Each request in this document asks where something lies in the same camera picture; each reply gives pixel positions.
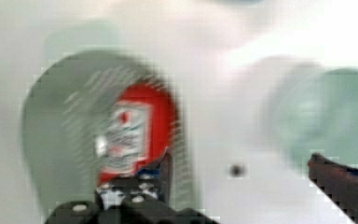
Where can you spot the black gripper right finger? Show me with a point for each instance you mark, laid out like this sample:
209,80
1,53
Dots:
337,181

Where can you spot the red plush ketchup bottle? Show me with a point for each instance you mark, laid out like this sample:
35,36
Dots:
139,131

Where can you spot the light green cup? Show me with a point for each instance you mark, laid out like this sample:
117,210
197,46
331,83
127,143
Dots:
315,113

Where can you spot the blue bowl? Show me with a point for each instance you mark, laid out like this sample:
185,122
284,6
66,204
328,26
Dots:
237,2

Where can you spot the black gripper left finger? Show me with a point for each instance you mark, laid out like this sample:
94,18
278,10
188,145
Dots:
153,179

